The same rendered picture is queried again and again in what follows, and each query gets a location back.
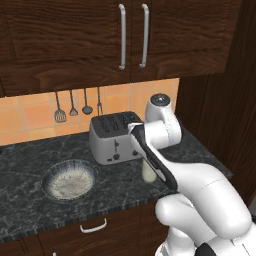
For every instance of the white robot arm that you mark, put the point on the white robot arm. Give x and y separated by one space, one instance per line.
206 200

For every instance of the glass of lemonade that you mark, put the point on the glass of lemonade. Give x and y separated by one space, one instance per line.
147 174

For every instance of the blue-rimmed grey bowl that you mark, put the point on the blue-rimmed grey bowl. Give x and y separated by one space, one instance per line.
69 181

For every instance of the silver two-slot toaster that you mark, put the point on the silver two-slot toaster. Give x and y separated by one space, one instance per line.
106 146

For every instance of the hanging meat fork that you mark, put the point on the hanging meat fork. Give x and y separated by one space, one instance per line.
99 106

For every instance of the hanging ladle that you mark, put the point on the hanging ladle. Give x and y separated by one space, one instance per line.
87 109

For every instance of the hanging small spatula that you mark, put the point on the hanging small spatula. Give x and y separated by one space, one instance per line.
73 111

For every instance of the hanging slotted turner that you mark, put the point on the hanging slotted turner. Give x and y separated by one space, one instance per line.
60 116

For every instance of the dark wood tall side panel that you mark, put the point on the dark wood tall side panel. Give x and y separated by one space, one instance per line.
220 100

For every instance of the dark wood base cupboard door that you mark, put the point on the dark wood base cupboard door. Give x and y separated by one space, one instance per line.
148 231

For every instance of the dark wood drawer front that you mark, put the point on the dark wood drawer front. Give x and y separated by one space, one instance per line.
66 244
16 248

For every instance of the dark wood wall cupboard door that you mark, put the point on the dark wood wall cupboard door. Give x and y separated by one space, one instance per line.
63 40
190 36

